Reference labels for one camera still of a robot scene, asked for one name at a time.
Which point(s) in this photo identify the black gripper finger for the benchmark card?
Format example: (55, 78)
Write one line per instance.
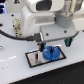
(68, 41)
(41, 46)

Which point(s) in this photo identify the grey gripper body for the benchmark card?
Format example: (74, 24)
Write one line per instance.
(52, 31)

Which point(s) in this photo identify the blue gear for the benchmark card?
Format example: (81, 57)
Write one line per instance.
(51, 53)

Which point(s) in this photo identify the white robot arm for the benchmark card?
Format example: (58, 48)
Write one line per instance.
(48, 20)

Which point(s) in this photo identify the beige connector block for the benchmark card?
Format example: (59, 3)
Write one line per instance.
(16, 25)

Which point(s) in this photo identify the black framed peg base plate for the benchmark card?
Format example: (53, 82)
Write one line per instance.
(31, 59)

